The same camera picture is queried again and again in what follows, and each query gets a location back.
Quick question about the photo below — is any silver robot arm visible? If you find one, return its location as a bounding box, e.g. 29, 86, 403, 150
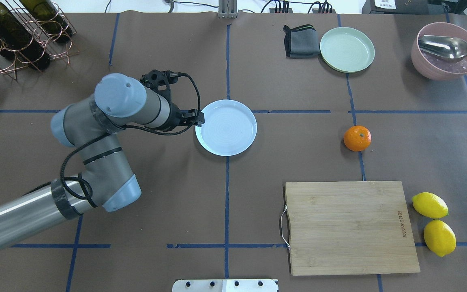
0, 70, 205, 251

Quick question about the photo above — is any dark wine bottle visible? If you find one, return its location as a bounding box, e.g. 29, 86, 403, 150
20, 0, 73, 44
0, 2, 51, 71

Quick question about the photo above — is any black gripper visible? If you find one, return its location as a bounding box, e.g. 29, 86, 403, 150
170, 103, 205, 131

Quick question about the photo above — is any orange mandarin fruit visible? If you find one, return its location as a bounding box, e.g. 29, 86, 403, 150
343, 125, 372, 152

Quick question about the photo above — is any light green plate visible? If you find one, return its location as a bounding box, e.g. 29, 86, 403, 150
319, 27, 375, 73

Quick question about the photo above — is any folded grey cloth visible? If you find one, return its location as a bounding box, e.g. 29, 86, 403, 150
283, 24, 321, 59

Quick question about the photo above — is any light blue plate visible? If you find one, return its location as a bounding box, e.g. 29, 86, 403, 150
195, 99, 257, 157

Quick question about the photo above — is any dark wine bottle lower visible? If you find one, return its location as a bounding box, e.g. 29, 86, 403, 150
0, 2, 51, 71

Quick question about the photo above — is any dark wine bottle upper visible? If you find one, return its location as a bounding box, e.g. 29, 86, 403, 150
20, 0, 73, 44

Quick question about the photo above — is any wooden cutting board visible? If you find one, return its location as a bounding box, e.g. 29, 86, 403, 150
284, 181, 420, 277

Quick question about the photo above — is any aluminium frame post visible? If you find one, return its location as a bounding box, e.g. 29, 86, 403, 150
218, 0, 238, 19

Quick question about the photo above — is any lower yellow lemon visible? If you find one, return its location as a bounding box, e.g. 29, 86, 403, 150
412, 192, 449, 219

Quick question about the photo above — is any pink bowl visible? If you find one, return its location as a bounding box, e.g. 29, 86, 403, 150
410, 22, 467, 81

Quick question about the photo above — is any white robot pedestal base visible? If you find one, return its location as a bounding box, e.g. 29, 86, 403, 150
172, 279, 279, 292

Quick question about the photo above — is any copper wire bottle rack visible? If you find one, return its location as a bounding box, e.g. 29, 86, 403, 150
0, 0, 80, 80

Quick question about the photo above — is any metal scoop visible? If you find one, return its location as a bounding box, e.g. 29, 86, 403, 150
418, 35, 467, 62

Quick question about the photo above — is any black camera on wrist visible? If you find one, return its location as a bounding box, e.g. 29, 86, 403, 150
139, 70, 179, 102

